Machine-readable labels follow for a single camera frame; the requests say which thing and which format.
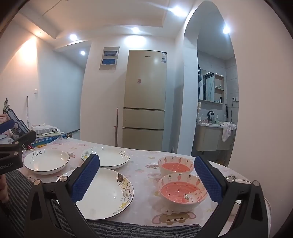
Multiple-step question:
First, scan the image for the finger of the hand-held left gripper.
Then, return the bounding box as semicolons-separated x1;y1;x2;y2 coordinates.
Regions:
12;130;37;151
0;120;15;134

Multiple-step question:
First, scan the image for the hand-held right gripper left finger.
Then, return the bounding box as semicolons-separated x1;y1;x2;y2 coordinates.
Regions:
24;154;100;238

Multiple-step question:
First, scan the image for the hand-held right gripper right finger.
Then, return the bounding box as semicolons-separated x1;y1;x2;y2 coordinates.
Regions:
194;156;269;238

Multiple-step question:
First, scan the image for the white plate cat cartoon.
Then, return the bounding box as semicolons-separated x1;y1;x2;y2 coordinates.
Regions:
56;168;135;220

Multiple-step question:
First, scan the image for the pink patterned bowl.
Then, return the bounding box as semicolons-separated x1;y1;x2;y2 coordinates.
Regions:
158;156;195;178
158;173;209;212

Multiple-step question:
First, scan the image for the plain lettered white plate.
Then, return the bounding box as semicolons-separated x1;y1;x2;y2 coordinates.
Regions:
23;150;70;175

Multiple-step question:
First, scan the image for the stack of white plates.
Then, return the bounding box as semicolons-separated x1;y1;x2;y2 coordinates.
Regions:
81;146;130;170

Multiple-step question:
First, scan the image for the person's left hand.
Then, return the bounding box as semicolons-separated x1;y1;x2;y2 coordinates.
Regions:
0;176;10;204

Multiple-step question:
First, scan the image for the stack of papers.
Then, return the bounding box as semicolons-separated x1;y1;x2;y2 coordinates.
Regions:
36;130;66;138

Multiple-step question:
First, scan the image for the grey striped cloth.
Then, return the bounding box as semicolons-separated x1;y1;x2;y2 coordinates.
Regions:
5;170;202;238

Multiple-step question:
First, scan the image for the beige vanity cabinet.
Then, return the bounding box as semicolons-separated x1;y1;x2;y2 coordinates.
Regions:
196;122;234;151

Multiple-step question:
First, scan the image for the white hanging towel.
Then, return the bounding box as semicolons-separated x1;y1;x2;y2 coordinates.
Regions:
221;122;237;142

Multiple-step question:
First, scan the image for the bathroom mirror cabinet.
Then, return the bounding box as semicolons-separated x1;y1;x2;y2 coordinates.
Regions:
198;69;224;104

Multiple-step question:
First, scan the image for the beige refrigerator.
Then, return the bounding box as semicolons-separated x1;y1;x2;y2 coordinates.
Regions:
122;50;167;151

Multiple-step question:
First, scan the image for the brown broom handle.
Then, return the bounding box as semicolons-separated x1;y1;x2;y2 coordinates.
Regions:
112;106;119;147

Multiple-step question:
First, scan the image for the grey wall electrical panel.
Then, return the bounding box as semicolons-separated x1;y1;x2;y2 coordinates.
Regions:
99;46;120;71

